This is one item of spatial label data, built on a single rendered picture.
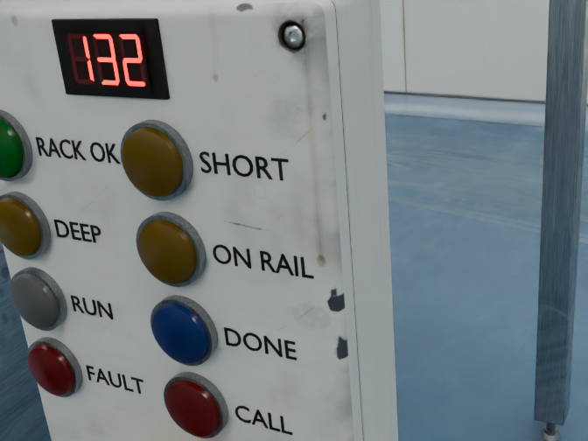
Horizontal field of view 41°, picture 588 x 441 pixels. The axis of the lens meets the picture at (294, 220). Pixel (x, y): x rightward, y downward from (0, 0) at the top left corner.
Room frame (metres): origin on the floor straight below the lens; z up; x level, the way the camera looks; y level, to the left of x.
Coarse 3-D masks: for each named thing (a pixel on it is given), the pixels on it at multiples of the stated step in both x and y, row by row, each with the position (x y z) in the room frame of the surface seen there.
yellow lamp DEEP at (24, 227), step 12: (0, 204) 0.32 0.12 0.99; (12, 204) 0.31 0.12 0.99; (0, 216) 0.32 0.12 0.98; (12, 216) 0.31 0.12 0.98; (24, 216) 0.31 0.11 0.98; (0, 228) 0.32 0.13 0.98; (12, 228) 0.31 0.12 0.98; (24, 228) 0.31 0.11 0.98; (36, 228) 0.31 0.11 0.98; (0, 240) 0.32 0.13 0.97; (12, 240) 0.31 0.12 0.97; (24, 240) 0.31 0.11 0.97; (36, 240) 0.31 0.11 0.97; (12, 252) 0.32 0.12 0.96; (24, 252) 0.31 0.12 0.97; (36, 252) 0.31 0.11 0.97
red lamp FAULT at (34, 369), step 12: (36, 348) 0.32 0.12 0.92; (48, 348) 0.32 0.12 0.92; (36, 360) 0.32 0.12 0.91; (48, 360) 0.31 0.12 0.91; (60, 360) 0.31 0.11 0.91; (36, 372) 0.32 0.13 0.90; (48, 372) 0.31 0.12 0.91; (60, 372) 0.31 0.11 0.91; (72, 372) 0.31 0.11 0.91; (48, 384) 0.31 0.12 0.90; (60, 384) 0.31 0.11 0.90; (72, 384) 0.31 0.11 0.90
